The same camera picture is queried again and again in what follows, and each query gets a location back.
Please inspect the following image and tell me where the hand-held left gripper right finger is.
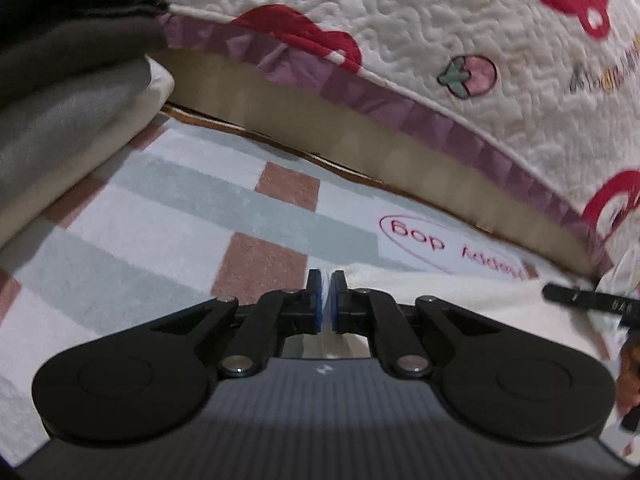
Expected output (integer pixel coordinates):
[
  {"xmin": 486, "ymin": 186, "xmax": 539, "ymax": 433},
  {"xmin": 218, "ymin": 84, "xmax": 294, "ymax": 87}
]
[{"xmin": 330, "ymin": 270, "xmax": 501, "ymax": 378}]

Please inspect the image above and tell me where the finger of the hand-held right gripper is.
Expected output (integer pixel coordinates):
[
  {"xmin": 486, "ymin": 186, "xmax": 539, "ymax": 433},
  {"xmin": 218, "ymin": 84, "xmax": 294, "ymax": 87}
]
[{"xmin": 542, "ymin": 282, "xmax": 640, "ymax": 317}]

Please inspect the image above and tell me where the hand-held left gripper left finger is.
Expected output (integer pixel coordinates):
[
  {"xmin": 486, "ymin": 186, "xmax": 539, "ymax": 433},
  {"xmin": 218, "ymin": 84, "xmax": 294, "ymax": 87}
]
[{"xmin": 150, "ymin": 268, "xmax": 323, "ymax": 378}]

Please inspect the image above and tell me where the cream knit top green character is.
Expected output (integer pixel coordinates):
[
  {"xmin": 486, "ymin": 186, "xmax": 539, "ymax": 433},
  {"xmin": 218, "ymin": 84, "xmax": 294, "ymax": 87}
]
[{"xmin": 340, "ymin": 257, "xmax": 618, "ymax": 361}]

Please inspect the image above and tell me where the person's right hand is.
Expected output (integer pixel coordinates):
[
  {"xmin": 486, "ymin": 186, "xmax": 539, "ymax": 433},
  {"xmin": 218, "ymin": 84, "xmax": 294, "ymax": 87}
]
[{"xmin": 614, "ymin": 339, "xmax": 640, "ymax": 413}]

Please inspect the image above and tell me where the checked rug dog print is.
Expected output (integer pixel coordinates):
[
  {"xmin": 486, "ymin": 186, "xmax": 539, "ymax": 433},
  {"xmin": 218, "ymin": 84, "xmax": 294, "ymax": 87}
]
[{"xmin": 0, "ymin": 105, "xmax": 543, "ymax": 461}]

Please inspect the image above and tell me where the beige bed base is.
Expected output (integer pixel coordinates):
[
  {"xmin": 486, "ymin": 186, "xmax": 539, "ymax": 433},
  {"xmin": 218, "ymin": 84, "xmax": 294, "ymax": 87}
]
[{"xmin": 147, "ymin": 50, "xmax": 603, "ymax": 281}]

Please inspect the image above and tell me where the cream folded garment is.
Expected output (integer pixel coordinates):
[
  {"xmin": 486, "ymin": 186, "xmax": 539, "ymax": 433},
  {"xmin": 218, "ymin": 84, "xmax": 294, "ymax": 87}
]
[{"xmin": 0, "ymin": 57, "xmax": 176, "ymax": 251}]

